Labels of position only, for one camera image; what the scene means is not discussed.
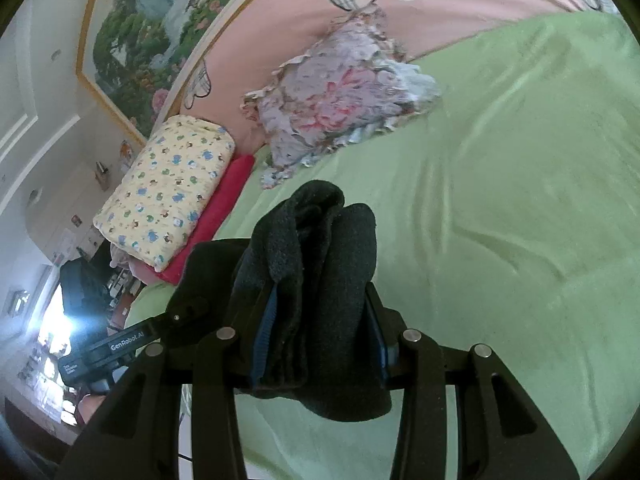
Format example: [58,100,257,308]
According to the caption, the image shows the black pants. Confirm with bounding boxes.
[164,180,394,424]

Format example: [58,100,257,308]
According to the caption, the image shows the yellow patterned folded quilt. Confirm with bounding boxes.
[93,115,235,272]

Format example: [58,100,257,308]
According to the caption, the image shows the light green bed sheet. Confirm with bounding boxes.
[124,8,640,480]

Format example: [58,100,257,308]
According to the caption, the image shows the red folded blanket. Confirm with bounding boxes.
[128,155,255,285]

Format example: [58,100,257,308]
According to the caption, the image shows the gold framed landscape painting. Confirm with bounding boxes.
[76,0,250,144]

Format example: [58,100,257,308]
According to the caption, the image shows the pink quilt with plaid hearts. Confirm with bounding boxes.
[179,0,618,154]

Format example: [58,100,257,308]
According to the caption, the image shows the floral ruffled pillow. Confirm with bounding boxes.
[241,4,440,188]

